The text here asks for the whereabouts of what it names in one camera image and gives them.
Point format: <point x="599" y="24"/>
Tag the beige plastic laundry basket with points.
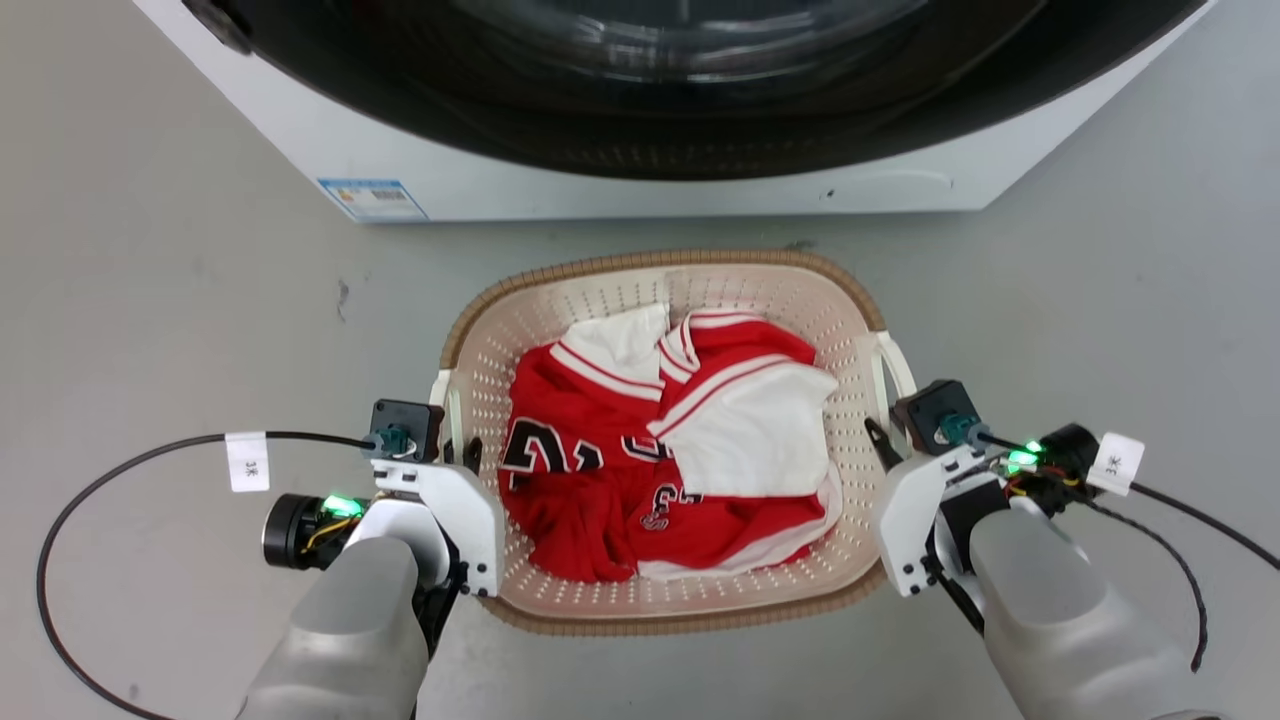
<point x="600" y="300"/>

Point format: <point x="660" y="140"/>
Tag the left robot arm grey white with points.
<point x="350" y="630"/>

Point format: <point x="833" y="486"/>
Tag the blue energy label sticker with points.
<point x="372" y="199"/>

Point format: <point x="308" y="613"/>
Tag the white jersey with red trim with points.
<point x="750" y="440"/>

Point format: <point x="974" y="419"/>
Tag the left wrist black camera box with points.
<point x="412" y="418"/>

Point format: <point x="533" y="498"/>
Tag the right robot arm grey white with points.
<point x="1060" y="620"/>

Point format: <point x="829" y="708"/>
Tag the white front-load washing machine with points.
<point x="300" y="130"/>

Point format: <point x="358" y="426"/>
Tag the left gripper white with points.
<point x="462" y="510"/>

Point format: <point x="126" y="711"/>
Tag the black round washing machine door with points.
<point x="1000" y="80"/>

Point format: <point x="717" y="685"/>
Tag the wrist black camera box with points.
<point x="930" y="405"/>
<point x="412" y="418"/>

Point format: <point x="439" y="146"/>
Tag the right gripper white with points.
<point x="905" y="520"/>

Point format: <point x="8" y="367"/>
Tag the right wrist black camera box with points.
<point x="930" y="405"/>

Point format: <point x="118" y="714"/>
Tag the red basketball jersey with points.
<point x="580" y="500"/>

